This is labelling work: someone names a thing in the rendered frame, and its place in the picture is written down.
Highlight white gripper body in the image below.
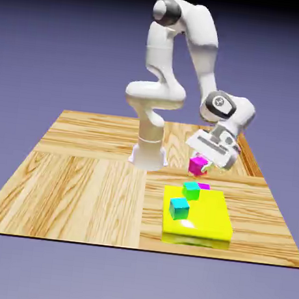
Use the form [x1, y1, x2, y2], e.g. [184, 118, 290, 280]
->
[183, 128, 242, 172]

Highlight small magenta cube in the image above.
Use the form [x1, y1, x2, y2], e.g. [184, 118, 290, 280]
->
[187, 155, 209, 177]

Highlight small green cube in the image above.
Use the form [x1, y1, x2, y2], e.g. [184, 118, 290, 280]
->
[181, 179, 202, 202]

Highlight small cyan cube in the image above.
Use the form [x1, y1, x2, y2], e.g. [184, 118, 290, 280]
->
[167, 196, 192, 222]

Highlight large yellow box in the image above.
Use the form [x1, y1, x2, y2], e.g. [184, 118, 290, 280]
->
[158, 184, 238, 251]

